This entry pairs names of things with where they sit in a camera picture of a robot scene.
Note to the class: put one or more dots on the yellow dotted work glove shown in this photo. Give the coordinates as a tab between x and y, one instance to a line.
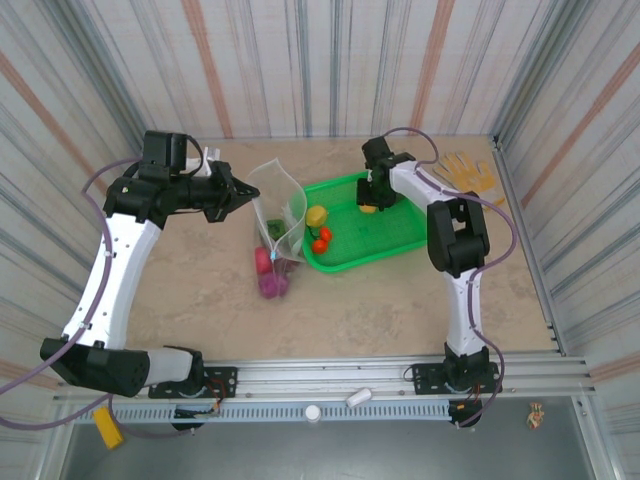
475	175

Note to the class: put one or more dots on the clear zip-top bag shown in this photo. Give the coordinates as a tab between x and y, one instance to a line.
270	185

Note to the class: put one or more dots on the small colourful figurine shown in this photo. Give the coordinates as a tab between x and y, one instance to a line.
535	416

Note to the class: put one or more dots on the yellow block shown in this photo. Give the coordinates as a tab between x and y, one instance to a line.
107	425

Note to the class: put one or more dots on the orange-yellow food toy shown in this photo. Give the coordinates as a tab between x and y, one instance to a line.
367	208

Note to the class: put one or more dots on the magenta food toy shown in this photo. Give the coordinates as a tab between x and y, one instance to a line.
274	286

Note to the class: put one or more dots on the dark purple food toy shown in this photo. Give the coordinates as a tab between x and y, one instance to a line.
288	264

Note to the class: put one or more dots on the pink food toy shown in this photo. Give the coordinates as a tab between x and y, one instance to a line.
262	260

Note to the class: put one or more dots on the red tomato cluster toy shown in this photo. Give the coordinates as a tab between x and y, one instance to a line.
319	246

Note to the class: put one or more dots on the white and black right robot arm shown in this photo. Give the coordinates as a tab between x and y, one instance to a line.
462	310

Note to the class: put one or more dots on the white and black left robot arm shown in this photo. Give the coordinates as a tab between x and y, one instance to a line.
117	270

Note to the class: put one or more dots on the aluminium side frame rail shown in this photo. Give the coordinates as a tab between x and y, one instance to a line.
510	185

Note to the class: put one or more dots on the small white bottle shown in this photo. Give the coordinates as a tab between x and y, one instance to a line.
359	397

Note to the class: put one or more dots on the white round cap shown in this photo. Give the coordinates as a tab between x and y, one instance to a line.
313	413

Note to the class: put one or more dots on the yellow lemon toy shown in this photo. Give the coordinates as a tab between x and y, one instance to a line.
317	216

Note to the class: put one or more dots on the green vegetable toy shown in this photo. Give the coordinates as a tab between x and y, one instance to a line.
275	228

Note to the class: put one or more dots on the long aluminium base rail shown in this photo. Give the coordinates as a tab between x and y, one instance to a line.
320	375

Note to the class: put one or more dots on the green perforated plastic basket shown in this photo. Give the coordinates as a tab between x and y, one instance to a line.
370	240

